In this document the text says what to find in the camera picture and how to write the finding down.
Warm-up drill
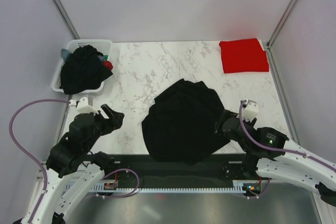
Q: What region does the black t-shirt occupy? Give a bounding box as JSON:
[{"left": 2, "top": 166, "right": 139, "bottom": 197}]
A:
[{"left": 142, "top": 79, "right": 230, "bottom": 164}]

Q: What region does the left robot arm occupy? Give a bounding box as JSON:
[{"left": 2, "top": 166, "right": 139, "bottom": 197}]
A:
[{"left": 17, "top": 104, "right": 124, "bottom": 223}]

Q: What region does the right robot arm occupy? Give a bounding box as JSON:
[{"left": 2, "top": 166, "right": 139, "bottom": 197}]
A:
[{"left": 215, "top": 110, "right": 335, "bottom": 206}]

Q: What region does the red garment in basket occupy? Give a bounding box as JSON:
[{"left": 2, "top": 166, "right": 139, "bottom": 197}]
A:
[{"left": 103, "top": 61, "right": 113, "bottom": 71}]

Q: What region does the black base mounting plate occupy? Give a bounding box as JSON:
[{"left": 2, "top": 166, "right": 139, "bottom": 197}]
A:
[{"left": 91, "top": 152, "right": 265, "bottom": 188}]

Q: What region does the dark clothes pile in basket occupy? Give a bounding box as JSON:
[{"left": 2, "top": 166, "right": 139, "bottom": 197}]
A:
[{"left": 60, "top": 45, "right": 113, "bottom": 95}]

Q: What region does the folded red t-shirt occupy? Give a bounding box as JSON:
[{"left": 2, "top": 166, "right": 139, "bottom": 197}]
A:
[{"left": 219, "top": 38, "right": 269, "bottom": 74}]

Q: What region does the teal garment in basket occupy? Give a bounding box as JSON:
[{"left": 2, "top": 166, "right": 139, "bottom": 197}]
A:
[{"left": 61, "top": 48, "right": 71, "bottom": 62}]

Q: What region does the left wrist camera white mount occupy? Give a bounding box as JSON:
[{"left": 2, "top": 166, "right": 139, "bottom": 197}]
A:
[{"left": 69, "top": 96, "right": 99, "bottom": 114}]

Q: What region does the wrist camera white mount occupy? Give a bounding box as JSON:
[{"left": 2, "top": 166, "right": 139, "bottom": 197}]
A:
[
  {"left": 239, "top": 99, "right": 259, "bottom": 123},
  {"left": 69, "top": 96, "right": 99, "bottom": 114}
]

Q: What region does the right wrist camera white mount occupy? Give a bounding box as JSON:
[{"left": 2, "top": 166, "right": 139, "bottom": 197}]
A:
[{"left": 239, "top": 99, "right": 259, "bottom": 123}]

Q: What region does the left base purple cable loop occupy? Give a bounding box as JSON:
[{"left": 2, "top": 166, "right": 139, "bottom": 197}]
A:
[{"left": 96, "top": 168, "right": 140, "bottom": 200}]

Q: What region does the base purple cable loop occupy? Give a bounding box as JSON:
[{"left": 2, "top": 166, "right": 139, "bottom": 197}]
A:
[
  {"left": 96, "top": 168, "right": 140, "bottom": 200},
  {"left": 243, "top": 179, "right": 271, "bottom": 200}
]

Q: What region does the white slotted cable duct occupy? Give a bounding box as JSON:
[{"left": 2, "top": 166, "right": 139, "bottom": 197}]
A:
[{"left": 62, "top": 180, "right": 271, "bottom": 196}]

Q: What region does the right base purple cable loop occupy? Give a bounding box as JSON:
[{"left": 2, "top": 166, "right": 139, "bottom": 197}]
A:
[{"left": 243, "top": 179, "right": 271, "bottom": 200}]

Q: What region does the left aluminium frame post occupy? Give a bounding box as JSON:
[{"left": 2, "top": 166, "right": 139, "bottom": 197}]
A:
[{"left": 52, "top": 0, "right": 80, "bottom": 39}]

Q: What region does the aluminium frame post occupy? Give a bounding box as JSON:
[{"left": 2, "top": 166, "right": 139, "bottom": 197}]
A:
[
  {"left": 265, "top": 0, "right": 316, "bottom": 50},
  {"left": 52, "top": 0, "right": 80, "bottom": 39}
]

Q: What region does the right aluminium frame post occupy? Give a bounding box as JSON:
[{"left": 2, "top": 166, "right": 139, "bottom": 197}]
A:
[{"left": 265, "top": 0, "right": 316, "bottom": 50}]

